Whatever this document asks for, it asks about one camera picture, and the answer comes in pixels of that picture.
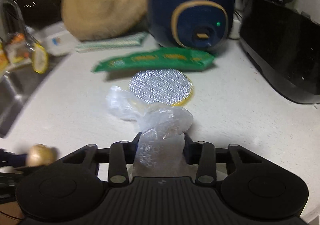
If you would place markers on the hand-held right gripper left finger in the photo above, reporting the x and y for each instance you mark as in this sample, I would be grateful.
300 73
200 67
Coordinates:
136 142

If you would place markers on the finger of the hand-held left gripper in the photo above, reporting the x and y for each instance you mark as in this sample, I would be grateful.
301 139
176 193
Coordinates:
12 158

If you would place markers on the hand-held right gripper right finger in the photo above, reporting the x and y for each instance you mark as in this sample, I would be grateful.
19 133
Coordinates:
187 142

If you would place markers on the clear plastic bag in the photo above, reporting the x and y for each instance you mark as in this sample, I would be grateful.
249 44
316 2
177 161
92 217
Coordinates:
160 144

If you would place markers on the tan round lump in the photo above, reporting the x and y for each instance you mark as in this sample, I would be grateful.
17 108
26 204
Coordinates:
42 154

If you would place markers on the brown cabinet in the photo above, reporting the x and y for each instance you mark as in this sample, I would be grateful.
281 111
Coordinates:
10 211

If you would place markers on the round foil lid yellow rim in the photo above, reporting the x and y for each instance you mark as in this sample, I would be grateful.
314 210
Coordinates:
160 84

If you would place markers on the stainless steel sink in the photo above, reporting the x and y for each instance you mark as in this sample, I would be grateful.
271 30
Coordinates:
15 94

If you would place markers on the green snack packet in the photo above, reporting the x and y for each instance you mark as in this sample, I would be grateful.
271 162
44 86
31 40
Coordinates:
155 58

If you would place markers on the yellow rimmed mesh scrubber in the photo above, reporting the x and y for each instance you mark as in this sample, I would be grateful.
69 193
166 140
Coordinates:
40 61

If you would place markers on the green striped white packet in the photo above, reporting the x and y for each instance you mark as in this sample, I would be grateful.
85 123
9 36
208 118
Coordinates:
110 43

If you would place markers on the small white printed box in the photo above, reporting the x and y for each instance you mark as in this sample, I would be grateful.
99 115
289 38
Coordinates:
62 42

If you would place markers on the dark blue rice cooker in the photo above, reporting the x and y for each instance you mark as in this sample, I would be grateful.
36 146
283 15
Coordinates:
162 14

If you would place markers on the black rice cooker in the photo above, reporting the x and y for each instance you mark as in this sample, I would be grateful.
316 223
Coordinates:
280 47

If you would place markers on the round wooden cutting board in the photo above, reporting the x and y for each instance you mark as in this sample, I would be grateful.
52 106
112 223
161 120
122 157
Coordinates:
100 7

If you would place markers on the chrome kitchen faucet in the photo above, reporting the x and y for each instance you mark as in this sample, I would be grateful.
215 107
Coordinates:
17 14

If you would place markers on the black wok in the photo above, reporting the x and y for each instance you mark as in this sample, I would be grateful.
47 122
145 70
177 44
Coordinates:
37 2

